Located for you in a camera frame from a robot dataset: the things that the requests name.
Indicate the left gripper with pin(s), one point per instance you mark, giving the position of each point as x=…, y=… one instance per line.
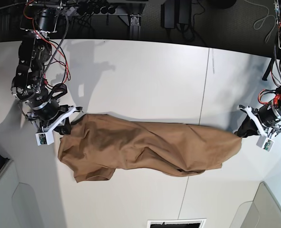
x=263, y=121

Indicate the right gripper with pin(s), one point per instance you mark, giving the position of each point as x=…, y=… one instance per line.
x=51, y=114

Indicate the brown t-shirt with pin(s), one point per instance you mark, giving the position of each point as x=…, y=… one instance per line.
x=99, y=144

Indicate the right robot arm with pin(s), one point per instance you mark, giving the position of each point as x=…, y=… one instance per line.
x=36, y=54

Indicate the white framed floor vent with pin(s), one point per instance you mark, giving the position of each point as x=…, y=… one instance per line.
x=179, y=223

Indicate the white power strip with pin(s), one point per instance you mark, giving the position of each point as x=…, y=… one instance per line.
x=68, y=11

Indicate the aluminium table leg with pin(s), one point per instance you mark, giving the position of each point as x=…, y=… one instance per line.
x=134, y=27

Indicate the black power adapter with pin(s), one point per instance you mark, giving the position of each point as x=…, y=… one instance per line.
x=175, y=12

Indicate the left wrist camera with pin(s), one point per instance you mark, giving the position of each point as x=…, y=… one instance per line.
x=265, y=143

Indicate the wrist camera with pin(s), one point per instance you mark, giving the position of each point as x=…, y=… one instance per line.
x=45, y=138
x=265, y=143

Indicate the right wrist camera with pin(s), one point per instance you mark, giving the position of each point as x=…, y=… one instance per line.
x=45, y=138

